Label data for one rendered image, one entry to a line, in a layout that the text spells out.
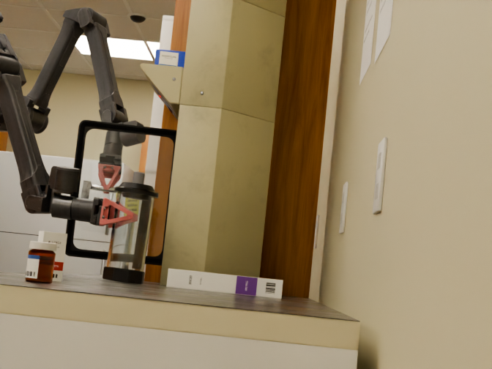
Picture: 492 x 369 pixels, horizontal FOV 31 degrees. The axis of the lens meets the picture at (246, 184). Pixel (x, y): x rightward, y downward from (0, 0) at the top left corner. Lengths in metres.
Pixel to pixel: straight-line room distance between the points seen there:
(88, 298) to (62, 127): 6.92
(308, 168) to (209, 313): 1.47
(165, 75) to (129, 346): 1.21
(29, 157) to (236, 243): 0.57
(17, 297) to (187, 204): 1.07
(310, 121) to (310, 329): 1.51
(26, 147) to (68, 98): 5.90
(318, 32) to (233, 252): 0.78
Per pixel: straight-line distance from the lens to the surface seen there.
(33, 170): 2.27
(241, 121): 2.36
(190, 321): 1.23
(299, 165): 2.66
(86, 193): 2.59
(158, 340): 1.24
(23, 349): 1.28
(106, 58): 2.86
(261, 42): 2.43
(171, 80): 2.34
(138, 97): 8.07
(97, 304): 1.25
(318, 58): 2.72
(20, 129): 2.31
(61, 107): 8.18
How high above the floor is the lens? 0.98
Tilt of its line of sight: 6 degrees up
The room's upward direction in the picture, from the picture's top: 6 degrees clockwise
